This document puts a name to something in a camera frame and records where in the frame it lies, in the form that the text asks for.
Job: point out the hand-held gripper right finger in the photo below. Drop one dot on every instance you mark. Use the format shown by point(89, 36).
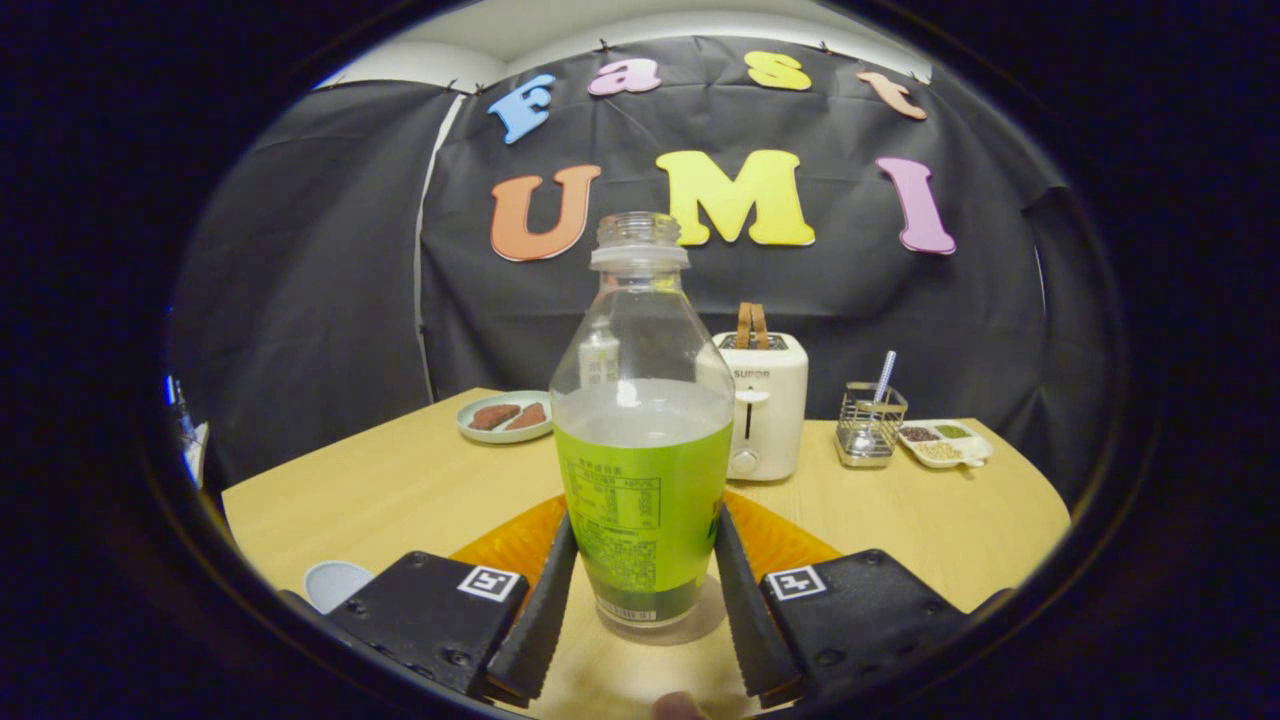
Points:
point(745, 620)

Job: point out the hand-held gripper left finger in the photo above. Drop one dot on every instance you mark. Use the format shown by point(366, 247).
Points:
point(545, 620)

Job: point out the clear juice bottle green label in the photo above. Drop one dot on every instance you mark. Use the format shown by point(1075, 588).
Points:
point(645, 500)

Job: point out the wooden table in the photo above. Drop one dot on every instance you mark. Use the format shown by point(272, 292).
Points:
point(900, 520)

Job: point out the pale green plate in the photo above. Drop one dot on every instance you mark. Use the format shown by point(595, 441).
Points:
point(505, 436)

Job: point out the white toaster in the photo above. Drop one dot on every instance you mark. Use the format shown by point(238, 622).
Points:
point(775, 420)

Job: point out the brown food piece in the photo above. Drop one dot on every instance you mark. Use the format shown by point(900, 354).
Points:
point(530, 416)
point(490, 416)

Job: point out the white divided dish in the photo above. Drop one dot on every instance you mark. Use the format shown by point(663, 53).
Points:
point(945, 452)

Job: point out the pale drinking straw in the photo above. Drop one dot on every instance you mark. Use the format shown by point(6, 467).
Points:
point(886, 372)

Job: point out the brown toast slice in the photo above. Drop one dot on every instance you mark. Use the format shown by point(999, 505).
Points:
point(744, 325)

